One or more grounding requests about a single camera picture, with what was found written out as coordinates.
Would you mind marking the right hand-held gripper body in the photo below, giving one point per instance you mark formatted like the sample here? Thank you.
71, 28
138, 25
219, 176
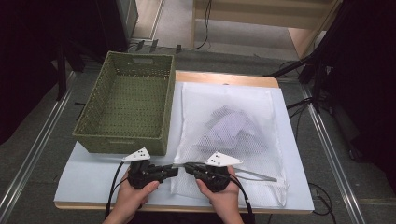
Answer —
214, 177

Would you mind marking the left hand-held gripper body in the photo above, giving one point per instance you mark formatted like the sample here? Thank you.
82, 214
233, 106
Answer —
143, 174

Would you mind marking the purple garment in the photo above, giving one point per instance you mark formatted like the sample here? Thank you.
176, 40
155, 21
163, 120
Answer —
232, 127

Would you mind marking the white mesh laundry bag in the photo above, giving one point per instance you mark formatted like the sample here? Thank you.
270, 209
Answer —
199, 99

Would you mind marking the green woven basket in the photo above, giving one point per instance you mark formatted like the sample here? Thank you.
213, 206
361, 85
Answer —
134, 105

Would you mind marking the person's right hand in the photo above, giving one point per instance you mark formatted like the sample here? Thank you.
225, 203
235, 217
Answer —
225, 200

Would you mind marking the white table mat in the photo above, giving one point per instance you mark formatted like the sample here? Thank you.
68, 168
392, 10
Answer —
93, 180

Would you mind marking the black power plug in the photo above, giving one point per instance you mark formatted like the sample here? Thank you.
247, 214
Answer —
139, 45

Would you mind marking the black metal stand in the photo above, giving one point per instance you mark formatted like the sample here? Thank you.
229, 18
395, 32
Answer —
61, 71
317, 59

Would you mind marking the wooden shelf unit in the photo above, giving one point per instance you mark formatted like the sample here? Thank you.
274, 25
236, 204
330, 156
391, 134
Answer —
249, 20

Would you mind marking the grey cabinet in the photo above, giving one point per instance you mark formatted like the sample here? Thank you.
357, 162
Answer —
130, 15

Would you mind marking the metal floor rail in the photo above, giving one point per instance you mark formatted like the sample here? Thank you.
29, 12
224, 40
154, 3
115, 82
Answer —
34, 147
325, 146

